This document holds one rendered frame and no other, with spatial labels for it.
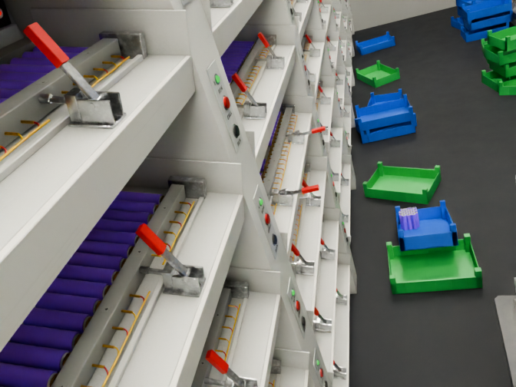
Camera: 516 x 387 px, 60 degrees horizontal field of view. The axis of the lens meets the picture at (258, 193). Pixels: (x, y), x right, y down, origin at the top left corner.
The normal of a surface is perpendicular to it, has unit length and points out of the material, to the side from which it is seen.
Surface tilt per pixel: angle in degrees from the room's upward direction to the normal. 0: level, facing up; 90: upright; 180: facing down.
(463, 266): 0
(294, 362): 90
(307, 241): 15
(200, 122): 90
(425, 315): 0
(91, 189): 105
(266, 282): 90
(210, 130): 90
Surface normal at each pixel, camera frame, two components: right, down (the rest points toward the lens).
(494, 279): -0.29, -0.81
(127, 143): 0.99, 0.07
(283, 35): -0.17, 0.57
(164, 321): -0.03, -0.82
